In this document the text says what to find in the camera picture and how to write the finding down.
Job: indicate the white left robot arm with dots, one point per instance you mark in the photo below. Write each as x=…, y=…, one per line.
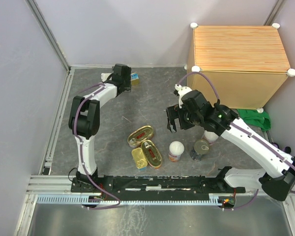
x=84, y=119

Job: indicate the purple cloth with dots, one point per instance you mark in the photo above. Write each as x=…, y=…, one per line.
x=286, y=149

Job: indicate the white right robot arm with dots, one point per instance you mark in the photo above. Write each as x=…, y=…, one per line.
x=276, y=177

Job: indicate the oval red fish tin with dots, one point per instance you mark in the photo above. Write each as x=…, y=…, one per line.
x=142, y=134

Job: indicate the wooden cube cabinet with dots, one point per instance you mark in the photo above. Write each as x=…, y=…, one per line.
x=244, y=65

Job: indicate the blue rectangular luncheon meat tin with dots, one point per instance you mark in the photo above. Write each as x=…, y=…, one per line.
x=135, y=80

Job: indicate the gold oval fish tin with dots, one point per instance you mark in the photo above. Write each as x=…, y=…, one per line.
x=152, y=154

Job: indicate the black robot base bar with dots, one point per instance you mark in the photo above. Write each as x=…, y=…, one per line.
x=165, y=188

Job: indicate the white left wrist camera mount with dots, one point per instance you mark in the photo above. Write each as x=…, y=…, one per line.
x=106, y=76

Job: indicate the gold rectangular meat tin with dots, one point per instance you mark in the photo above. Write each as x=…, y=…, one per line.
x=139, y=158

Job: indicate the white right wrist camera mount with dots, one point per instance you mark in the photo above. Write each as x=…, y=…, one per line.
x=181, y=91

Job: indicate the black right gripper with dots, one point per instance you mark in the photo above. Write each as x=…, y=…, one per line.
x=174, y=112

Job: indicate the green cloth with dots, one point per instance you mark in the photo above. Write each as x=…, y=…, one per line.
x=253, y=117

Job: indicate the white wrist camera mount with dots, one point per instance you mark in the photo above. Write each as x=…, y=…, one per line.
x=106, y=76
x=181, y=91

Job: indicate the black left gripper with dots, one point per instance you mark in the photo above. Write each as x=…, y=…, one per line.
x=128, y=86

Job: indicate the dark blue round can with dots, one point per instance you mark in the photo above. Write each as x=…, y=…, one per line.
x=200, y=149

